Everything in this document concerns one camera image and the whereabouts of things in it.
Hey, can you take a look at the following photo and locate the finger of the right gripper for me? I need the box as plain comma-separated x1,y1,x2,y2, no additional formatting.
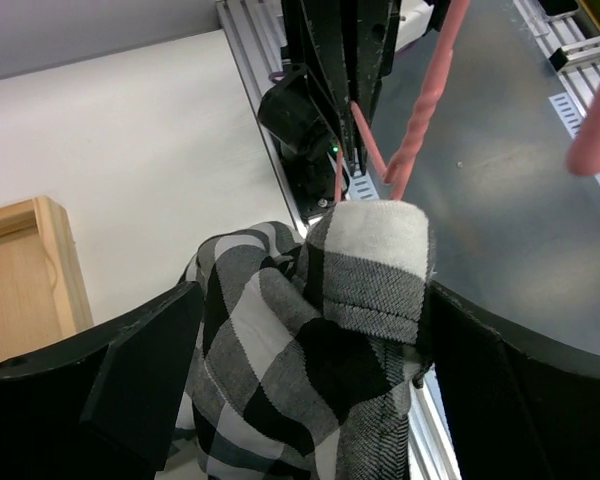
347,0,398,174
300,1,355,174

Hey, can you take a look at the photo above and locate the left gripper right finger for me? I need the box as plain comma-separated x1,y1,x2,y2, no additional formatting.
429,282,600,479

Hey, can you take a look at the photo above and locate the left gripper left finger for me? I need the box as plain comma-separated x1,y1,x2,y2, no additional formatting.
0,282,203,479

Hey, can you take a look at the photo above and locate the black white checked shirt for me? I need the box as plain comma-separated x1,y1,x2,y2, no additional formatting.
178,200,434,479

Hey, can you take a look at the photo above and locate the pink wire hanger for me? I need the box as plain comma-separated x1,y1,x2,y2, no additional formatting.
352,0,600,200

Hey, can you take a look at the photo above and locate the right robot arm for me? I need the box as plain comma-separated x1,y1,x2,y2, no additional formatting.
257,1,401,221

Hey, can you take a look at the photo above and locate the wooden clothes rack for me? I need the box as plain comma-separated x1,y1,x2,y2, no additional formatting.
0,196,94,362

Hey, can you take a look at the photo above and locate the slotted cable duct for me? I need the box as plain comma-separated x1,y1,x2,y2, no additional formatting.
549,93,600,186

